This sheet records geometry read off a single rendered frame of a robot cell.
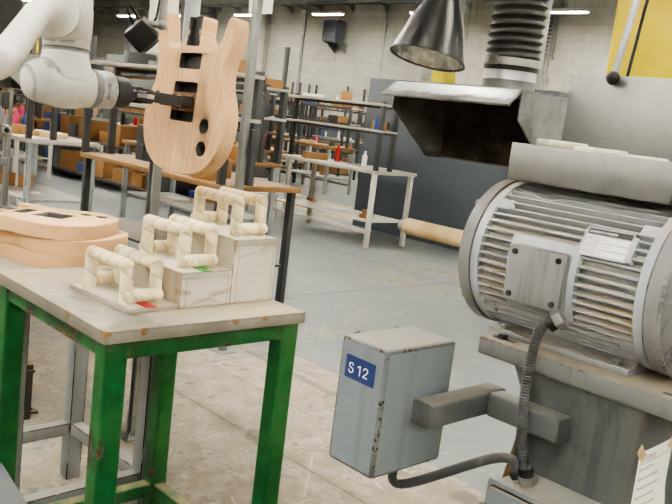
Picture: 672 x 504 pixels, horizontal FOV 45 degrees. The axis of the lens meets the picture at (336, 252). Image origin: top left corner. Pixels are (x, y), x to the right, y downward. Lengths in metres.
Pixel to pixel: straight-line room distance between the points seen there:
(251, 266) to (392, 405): 1.02
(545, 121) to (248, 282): 0.99
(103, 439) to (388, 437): 0.85
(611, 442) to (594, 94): 0.58
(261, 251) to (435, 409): 1.05
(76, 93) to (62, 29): 0.14
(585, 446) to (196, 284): 1.11
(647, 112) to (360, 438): 0.70
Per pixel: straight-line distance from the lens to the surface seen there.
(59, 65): 1.92
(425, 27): 1.45
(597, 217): 1.29
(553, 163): 1.34
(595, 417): 1.30
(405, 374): 1.23
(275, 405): 2.20
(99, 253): 2.10
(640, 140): 1.44
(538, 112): 1.50
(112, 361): 1.87
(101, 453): 1.94
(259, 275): 2.20
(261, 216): 2.22
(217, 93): 2.04
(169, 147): 2.17
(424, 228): 1.57
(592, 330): 1.28
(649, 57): 2.35
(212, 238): 2.12
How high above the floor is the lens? 1.44
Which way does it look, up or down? 9 degrees down
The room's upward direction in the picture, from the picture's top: 7 degrees clockwise
